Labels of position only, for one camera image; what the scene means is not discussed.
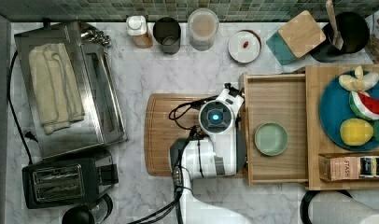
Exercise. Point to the black utensil pot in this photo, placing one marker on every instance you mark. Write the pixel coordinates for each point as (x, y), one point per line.
(354, 31)

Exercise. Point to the plush watermelon slice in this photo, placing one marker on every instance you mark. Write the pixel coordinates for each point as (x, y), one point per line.
(364, 106)

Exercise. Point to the plush yellow lemon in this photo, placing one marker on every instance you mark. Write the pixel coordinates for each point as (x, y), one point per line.
(356, 132)

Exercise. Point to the wooden cutting board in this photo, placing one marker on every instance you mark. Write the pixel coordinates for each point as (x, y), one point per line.
(168, 118)

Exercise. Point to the printed food package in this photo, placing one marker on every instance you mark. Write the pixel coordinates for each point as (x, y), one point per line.
(372, 46)

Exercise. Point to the blue plate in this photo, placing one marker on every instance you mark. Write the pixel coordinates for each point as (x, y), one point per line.
(334, 109)

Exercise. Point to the white round lidded container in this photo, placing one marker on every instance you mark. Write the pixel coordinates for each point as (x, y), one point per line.
(244, 46)

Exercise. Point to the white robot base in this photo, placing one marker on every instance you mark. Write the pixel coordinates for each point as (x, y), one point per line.
(335, 207)

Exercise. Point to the wooden spoon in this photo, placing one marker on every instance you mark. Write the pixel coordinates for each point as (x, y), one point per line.
(337, 40)

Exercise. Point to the stash tea bag packets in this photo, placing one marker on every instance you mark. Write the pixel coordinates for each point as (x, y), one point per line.
(353, 168)

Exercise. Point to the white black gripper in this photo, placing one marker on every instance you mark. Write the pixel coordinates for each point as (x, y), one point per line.
(229, 100)

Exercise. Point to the silver toaster oven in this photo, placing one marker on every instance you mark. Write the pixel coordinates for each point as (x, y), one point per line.
(86, 46)

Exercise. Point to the teal box with wooden lid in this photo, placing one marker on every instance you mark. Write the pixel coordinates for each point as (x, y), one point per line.
(296, 38)

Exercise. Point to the wooden drawer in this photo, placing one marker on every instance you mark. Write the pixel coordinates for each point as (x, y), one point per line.
(277, 100)

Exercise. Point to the green ceramic bowl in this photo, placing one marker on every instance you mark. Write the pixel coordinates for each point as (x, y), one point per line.
(271, 139)

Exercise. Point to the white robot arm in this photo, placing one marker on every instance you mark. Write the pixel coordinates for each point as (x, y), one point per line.
(221, 151)

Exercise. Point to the black silver toaster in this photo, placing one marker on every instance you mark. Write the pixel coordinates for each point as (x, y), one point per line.
(71, 179)

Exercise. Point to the beige folded towel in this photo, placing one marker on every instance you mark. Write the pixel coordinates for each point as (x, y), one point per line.
(57, 96)

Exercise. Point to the clear cereal jar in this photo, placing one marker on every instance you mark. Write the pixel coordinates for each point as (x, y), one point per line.
(203, 27)

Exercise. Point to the white lidded spice bottle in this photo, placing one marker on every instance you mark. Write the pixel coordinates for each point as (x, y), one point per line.
(138, 30)

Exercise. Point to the dark metal cup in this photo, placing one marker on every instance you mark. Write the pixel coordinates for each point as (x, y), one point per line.
(167, 33)

